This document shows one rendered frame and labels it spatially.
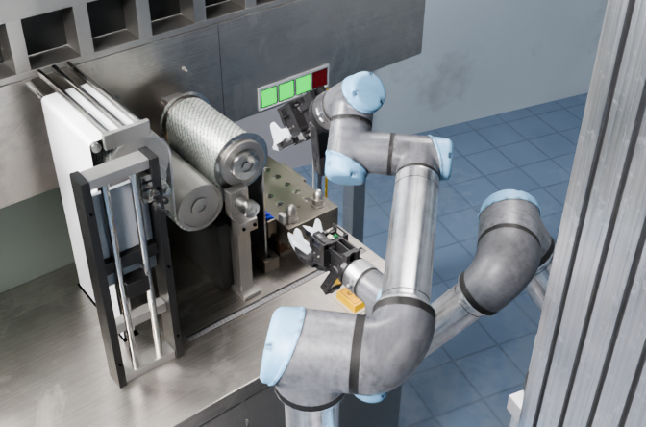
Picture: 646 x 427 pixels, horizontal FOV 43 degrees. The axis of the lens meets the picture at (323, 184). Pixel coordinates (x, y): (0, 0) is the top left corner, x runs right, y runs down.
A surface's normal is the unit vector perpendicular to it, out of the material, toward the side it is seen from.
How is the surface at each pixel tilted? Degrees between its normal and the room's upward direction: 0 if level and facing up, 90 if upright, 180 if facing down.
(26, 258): 90
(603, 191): 90
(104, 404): 0
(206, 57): 90
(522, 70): 90
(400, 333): 27
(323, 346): 37
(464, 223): 0
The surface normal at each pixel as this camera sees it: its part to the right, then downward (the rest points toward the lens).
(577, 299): -0.91, 0.23
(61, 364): 0.00, -0.82
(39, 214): 0.62, 0.45
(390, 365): 0.34, 0.10
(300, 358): -0.13, 0.06
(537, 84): 0.41, 0.52
